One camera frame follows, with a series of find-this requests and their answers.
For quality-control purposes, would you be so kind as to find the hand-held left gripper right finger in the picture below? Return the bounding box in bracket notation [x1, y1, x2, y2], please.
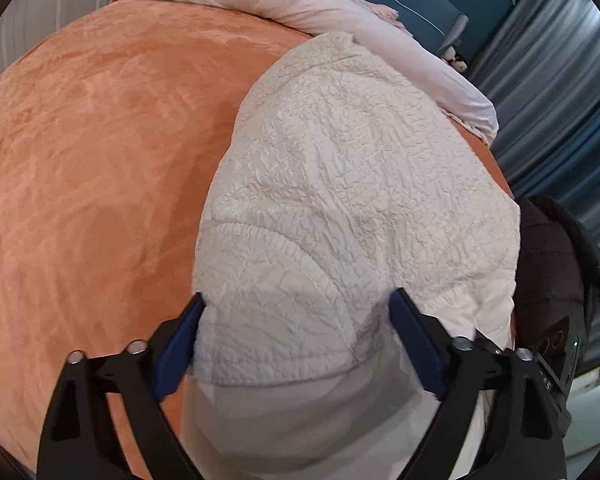
[387, 286, 567, 480]

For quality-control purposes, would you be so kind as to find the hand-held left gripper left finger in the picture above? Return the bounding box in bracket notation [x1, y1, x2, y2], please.
[36, 292, 207, 480]

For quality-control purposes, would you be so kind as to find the person's right forearm black sleeve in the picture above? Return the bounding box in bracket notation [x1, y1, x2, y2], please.
[512, 195, 600, 356]

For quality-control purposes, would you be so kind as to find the grey-blue curtain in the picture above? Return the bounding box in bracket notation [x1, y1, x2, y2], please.
[467, 0, 600, 376]

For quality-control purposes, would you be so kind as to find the small plush toy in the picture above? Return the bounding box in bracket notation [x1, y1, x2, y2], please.
[441, 45, 470, 74]

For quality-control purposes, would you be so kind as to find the white crinkled pillowcase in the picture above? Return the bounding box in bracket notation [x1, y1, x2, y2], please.
[182, 31, 523, 480]

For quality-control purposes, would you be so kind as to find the white panelled wardrobe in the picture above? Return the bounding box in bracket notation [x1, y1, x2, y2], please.
[0, 0, 131, 61]

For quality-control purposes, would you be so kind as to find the orange plush blanket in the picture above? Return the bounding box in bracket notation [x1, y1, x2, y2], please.
[0, 0, 517, 480]

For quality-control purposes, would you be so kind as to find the teal padded headboard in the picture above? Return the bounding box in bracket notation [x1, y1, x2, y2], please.
[310, 0, 531, 61]

